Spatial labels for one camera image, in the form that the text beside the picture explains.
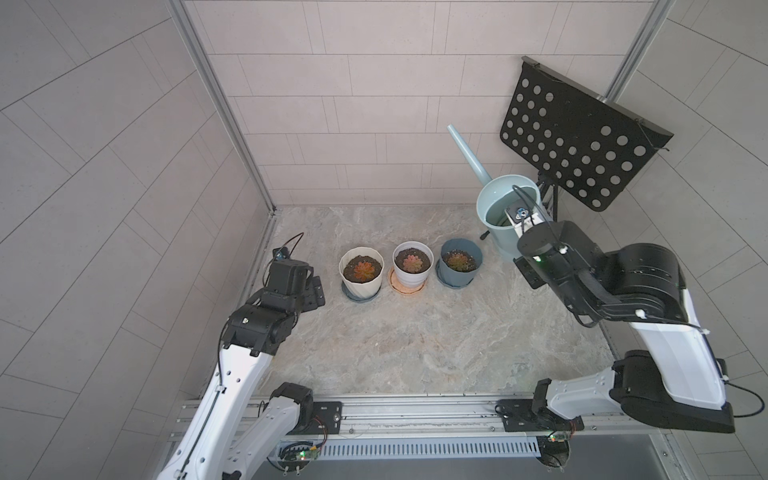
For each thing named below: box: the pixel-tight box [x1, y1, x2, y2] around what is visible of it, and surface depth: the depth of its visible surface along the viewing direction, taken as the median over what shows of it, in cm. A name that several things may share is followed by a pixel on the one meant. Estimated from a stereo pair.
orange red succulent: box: [353, 261, 375, 281], surface depth 89 cm
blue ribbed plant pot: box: [435, 238, 483, 288], surface depth 94 cm
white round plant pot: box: [392, 241, 435, 288], surface depth 93 cm
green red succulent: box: [447, 251, 474, 272], surface depth 93 cm
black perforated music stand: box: [500, 56, 674, 221], surface depth 76 cm
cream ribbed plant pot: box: [339, 246, 385, 299], surface depth 90 cm
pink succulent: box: [402, 254, 423, 273], surface depth 91 cm
